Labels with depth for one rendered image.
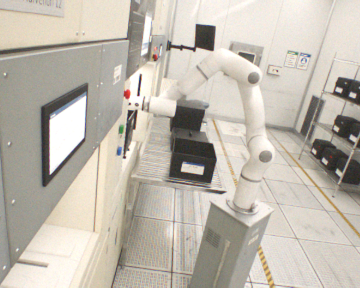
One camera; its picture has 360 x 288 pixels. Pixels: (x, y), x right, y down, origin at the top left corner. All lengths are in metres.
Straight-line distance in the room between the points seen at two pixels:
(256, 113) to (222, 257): 0.84
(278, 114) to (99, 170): 5.71
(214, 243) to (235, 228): 0.20
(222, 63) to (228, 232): 0.90
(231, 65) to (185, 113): 1.25
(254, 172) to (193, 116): 1.16
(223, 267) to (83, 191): 1.01
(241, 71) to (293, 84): 5.14
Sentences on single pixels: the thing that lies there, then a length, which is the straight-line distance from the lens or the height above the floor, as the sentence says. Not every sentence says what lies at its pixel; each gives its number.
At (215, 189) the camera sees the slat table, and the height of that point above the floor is 0.76.
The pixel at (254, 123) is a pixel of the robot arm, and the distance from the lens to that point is 1.44.
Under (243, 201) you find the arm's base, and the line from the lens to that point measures 1.61.
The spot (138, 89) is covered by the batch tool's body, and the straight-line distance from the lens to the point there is 1.86.
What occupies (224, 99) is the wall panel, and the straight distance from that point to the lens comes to 6.12.
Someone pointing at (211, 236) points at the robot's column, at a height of 0.55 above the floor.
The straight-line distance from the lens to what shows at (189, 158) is 1.72.
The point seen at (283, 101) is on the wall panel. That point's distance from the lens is 6.44.
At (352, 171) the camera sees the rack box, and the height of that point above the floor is 0.36.
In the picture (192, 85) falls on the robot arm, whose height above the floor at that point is 1.39.
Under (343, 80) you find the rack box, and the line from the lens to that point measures 4.69.
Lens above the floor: 1.61
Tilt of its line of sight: 22 degrees down
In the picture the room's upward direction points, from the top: 10 degrees clockwise
